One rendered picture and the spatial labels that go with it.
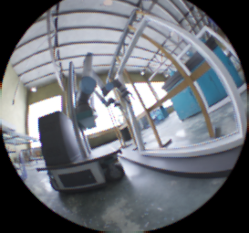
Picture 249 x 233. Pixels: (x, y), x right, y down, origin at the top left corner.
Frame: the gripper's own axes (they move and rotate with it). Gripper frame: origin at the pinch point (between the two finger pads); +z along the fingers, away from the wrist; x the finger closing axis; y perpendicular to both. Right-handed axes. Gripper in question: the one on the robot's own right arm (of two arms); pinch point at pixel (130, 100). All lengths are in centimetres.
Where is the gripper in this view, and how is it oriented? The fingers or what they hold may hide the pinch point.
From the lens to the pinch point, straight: 101.8
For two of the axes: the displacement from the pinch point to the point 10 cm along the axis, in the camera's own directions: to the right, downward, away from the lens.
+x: 4.5, -3.1, -8.4
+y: -6.3, 5.5, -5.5
